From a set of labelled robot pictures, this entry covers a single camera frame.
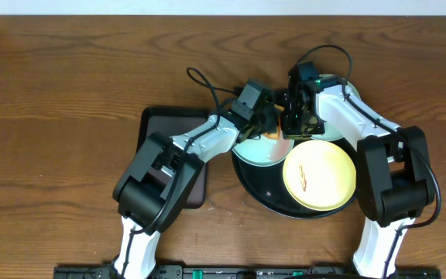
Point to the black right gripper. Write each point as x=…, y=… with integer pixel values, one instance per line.
x=289, y=132

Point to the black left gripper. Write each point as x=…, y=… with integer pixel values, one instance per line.
x=264, y=119

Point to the green orange sponge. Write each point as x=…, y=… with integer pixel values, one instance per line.
x=274, y=133

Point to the light blue plate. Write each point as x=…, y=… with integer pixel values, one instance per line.
x=330, y=133
x=262, y=151

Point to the yellow plate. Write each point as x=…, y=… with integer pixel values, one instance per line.
x=319, y=175

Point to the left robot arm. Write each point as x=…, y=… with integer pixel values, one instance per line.
x=157, y=182

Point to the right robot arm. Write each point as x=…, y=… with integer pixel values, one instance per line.
x=394, y=178

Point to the black rectangular tray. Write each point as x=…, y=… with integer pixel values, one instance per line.
x=173, y=121

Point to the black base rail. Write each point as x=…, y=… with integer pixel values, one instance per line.
x=179, y=272

